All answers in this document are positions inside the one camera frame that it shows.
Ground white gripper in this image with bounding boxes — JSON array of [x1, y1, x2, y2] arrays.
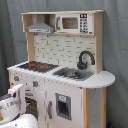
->
[[0, 84, 20, 107]]

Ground white oven door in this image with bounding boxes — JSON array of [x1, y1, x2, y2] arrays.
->
[[18, 84, 26, 114]]

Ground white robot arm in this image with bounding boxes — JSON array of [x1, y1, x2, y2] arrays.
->
[[0, 84, 39, 128]]

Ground wooden toy kitchen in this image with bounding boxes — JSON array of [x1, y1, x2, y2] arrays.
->
[[8, 10, 115, 128]]

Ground left oven knob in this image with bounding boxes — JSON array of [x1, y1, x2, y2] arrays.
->
[[13, 75, 20, 83]]

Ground oven knob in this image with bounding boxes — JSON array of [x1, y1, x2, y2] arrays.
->
[[32, 81, 39, 87], [13, 75, 20, 83]]

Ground right oven knob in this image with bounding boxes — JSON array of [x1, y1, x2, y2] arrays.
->
[[32, 81, 39, 87]]

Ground black stovetop red burners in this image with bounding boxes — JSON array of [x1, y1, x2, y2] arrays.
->
[[20, 61, 57, 73]]

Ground white cabinet door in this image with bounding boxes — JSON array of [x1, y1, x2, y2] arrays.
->
[[46, 80, 84, 128]]

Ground metal sink basin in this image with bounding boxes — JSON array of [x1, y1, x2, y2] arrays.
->
[[53, 67, 93, 81]]

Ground grey range hood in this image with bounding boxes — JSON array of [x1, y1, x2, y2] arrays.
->
[[26, 15, 54, 34]]

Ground black toy faucet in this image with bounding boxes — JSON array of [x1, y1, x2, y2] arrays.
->
[[77, 50, 95, 70]]

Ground toy microwave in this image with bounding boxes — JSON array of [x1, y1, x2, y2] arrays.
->
[[56, 14, 93, 34]]

